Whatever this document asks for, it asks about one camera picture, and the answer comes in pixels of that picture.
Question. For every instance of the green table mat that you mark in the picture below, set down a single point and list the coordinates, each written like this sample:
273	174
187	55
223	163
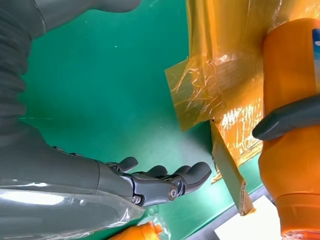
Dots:
100	82

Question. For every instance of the yellow film-wrapped cardboard sheet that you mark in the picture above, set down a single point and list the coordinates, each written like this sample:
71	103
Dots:
225	49

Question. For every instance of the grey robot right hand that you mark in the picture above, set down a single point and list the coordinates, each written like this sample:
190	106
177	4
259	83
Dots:
50	175

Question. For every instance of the white desk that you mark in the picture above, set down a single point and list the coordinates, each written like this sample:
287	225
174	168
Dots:
250	225

